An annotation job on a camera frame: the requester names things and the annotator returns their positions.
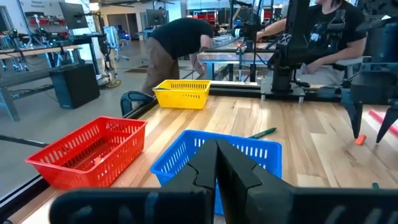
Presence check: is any black computer monitor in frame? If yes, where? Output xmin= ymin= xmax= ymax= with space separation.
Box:
xmin=145 ymin=9 xmax=169 ymax=27
xmin=58 ymin=1 xmax=90 ymax=30

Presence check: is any pink pen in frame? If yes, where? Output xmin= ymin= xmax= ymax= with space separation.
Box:
xmin=368 ymin=108 xmax=398 ymax=136

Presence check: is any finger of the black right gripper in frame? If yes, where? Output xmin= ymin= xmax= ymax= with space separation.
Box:
xmin=343 ymin=102 xmax=364 ymax=139
xmin=375 ymin=105 xmax=398 ymax=144

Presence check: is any dark blue curved bracket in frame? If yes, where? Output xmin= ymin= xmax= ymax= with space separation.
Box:
xmin=119 ymin=90 xmax=155 ymax=116

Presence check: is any person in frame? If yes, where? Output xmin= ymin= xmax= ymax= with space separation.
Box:
xmin=256 ymin=0 xmax=369 ymax=86
xmin=141 ymin=17 xmax=215 ymax=97

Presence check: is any black computer tower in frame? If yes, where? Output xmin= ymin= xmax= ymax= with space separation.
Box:
xmin=49 ymin=63 xmax=101 ymax=110

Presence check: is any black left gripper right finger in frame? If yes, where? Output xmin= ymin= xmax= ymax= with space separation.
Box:
xmin=216 ymin=138 xmax=398 ymax=224

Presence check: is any shelf with red bins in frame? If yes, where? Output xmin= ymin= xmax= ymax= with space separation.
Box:
xmin=192 ymin=9 xmax=218 ymax=26

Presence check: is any wooden workbench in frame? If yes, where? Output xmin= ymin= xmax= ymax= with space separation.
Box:
xmin=0 ymin=34 xmax=103 ymax=122

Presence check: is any blue plastic basket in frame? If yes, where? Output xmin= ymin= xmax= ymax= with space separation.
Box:
xmin=150 ymin=129 xmax=283 ymax=217

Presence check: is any white office chair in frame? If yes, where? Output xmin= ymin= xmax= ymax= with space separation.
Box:
xmin=104 ymin=26 xmax=130 ymax=63

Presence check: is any red plastic basket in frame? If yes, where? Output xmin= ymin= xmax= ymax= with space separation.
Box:
xmin=24 ymin=116 xmax=148 ymax=191

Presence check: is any blue-legged work table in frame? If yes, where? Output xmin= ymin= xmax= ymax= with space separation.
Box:
xmin=197 ymin=37 xmax=280 ymax=83

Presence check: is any green marker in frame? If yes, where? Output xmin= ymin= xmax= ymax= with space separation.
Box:
xmin=248 ymin=127 xmax=278 ymax=140

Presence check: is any yellow plastic basket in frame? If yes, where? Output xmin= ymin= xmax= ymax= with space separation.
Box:
xmin=152 ymin=79 xmax=212 ymax=110

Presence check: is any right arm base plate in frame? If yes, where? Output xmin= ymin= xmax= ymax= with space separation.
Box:
xmin=260 ymin=76 xmax=307 ymax=102

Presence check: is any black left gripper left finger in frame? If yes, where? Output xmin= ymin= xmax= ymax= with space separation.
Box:
xmin=49 ymin=138 xmax=218 ymax=224

